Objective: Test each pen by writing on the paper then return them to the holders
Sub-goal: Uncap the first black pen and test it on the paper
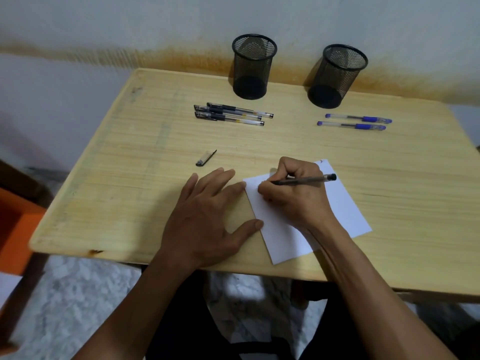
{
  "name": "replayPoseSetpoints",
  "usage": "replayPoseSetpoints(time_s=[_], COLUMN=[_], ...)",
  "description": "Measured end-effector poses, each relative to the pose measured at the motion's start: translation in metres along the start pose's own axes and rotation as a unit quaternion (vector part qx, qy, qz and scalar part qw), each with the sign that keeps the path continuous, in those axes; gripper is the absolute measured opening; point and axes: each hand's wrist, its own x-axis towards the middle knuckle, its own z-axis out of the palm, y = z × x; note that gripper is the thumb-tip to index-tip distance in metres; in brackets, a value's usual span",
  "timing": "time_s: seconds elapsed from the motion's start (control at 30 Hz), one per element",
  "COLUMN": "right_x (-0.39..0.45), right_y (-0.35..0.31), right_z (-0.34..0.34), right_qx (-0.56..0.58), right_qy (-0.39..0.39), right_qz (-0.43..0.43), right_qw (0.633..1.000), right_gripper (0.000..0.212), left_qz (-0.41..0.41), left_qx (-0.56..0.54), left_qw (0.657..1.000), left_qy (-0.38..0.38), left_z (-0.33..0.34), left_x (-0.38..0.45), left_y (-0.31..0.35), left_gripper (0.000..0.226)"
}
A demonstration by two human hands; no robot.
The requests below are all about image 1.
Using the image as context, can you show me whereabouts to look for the person's right hand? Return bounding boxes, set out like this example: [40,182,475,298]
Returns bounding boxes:
[257,157,338,236]

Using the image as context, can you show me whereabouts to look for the person's left hand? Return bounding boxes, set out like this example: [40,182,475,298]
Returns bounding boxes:
[159,168,264,271]

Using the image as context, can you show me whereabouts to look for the white paper sheet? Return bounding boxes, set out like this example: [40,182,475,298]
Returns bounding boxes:
[243,159,373,265]

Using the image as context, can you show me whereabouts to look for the person's left forearm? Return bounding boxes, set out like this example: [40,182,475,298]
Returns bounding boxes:
[73,252,205,360]

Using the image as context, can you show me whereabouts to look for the person's right forearm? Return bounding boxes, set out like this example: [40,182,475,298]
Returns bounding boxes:
[305,218,459,360]

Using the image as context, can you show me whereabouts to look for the black pen cap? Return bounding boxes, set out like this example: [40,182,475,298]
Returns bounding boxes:
[195,149,218,167]

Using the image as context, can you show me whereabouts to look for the capped black gel pen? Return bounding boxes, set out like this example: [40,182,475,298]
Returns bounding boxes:
[194,105,262,121]
[194,111,265,127]
[206,102,274,119]

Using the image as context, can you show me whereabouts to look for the black mesh pen holder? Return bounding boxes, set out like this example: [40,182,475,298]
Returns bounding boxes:
[231,33,278,100]
[307,44,369,109]

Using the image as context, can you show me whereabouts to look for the blue gel pen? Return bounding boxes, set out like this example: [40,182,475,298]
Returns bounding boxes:
[317,121,387,131]
[325,113,393,124]

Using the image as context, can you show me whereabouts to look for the person's black trousers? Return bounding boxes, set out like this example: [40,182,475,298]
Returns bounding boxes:
[145,269,376,360]

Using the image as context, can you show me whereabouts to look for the orange chair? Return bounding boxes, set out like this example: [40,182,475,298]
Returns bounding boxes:
[0,159,51,355]

